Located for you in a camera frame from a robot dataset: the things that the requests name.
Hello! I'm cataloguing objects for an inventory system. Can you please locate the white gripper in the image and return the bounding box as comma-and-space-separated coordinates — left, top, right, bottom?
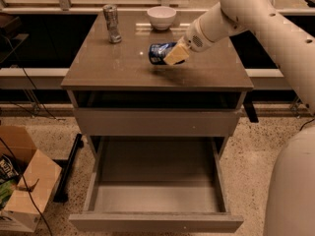
163, 19, 214, 65

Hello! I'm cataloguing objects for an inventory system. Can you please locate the blue pepsi can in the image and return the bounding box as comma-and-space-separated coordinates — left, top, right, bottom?
149, 42, 175, 65

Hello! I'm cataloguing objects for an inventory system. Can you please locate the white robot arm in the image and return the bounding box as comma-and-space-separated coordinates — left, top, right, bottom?
163, 0, 315, 236

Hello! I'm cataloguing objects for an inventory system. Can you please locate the crushed silver can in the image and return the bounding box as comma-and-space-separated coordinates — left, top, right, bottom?
102, 4, 122, 43

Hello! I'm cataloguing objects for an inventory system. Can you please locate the closed grey top drawer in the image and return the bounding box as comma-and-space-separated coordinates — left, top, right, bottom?
74, 108, 240, 137

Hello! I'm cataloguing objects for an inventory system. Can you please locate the open grey middle drawer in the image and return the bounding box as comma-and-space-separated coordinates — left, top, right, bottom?
69, 137, 243, 233

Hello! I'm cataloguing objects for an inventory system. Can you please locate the white ceramic bowl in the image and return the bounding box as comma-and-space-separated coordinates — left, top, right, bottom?
147, 6, 176, 30

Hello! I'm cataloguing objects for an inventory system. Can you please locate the grey cabinet with glossy top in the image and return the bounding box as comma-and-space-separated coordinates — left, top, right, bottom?
62, 10, 253, 151

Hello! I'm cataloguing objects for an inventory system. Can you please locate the black bar on floor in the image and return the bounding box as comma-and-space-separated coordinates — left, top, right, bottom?
53, 134, 84, 203

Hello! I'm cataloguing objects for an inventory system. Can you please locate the snack bag in box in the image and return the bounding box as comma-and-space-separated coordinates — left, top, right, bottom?
0, 154, 19, 183

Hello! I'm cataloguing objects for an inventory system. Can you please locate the green bag in box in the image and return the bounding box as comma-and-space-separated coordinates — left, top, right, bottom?
0, 179, 16, 209

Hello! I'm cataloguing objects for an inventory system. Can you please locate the cardboard box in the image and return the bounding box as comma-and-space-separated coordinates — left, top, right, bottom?
0, 126, 61, 232

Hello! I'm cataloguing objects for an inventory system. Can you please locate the black cable on right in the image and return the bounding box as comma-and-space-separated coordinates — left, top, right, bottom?
298, 117, 315, 132

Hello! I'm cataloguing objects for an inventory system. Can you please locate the black cable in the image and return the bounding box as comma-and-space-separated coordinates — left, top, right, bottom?
298, 117, 315, 132
0, 32, 62, 236

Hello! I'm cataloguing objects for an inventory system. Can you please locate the black cable on left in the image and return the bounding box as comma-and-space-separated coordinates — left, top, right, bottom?
0, 32, 62, 236

